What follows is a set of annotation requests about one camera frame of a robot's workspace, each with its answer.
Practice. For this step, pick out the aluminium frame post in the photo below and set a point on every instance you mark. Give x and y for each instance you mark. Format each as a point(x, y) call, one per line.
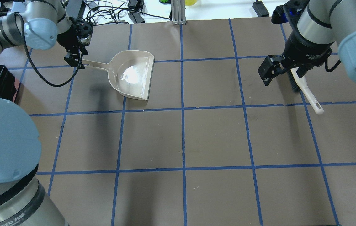
point(178, 12)

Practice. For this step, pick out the black power adapter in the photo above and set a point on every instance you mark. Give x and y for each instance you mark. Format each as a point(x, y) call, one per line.
point(75, 8)

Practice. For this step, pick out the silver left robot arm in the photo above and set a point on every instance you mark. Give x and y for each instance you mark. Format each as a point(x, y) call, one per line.
point(23, 199)

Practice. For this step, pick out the beige hand brush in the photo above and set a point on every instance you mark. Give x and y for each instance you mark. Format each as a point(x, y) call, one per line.
point(299, 84)

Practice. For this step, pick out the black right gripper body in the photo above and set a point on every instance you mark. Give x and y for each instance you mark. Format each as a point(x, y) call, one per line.
point(303, 51)

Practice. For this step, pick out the beige plastic dustpan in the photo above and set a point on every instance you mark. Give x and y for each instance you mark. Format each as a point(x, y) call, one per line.
point(129, 73)

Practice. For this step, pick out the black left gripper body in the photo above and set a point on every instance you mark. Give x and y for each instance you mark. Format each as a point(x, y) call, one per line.
point(66, 39)

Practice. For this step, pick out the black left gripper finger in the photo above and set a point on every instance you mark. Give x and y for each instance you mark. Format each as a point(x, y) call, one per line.
point(74, 57)

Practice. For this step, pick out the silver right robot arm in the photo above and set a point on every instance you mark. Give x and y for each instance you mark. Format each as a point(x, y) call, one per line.
point(316, 25)

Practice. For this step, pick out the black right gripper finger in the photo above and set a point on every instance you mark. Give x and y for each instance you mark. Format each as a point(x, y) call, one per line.
point(271, 68)

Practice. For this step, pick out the small black power brick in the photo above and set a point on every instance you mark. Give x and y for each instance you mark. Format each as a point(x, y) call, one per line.
point(260, 9)

